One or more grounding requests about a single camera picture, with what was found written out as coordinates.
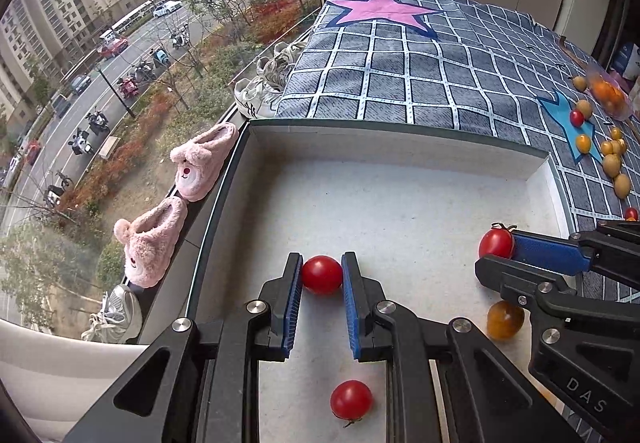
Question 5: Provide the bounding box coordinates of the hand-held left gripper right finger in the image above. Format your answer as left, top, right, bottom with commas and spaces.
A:
341, 250, 583, 443

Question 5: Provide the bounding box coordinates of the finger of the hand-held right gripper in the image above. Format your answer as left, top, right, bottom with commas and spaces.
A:
475, 255, 581, 313
512, 220, 640, 286

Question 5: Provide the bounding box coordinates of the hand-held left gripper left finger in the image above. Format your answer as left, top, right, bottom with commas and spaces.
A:
62, 252, 305, 443

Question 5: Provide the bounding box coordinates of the white shallow box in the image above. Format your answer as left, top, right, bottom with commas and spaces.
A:
185, 118, 581, 443

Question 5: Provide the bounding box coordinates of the pink fluffy slipper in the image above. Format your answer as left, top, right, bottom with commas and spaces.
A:
169, 122, 240, 202
113, 195, 189, 288

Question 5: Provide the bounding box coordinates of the clear glass bowl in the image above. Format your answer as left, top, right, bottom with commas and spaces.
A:
586, 65, 634, 118

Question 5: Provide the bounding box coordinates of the large orange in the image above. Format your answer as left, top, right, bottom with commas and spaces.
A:
591, 80, 616, 104

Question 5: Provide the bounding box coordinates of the grey and white sneaker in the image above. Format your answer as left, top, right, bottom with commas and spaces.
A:
81, 284, 143, 344

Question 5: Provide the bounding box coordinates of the curved wooden stick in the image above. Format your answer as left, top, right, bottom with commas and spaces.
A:
556, 36, 598, 71

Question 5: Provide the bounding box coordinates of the blue and white bag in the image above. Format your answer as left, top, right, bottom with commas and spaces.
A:
612, 42, 640, 78

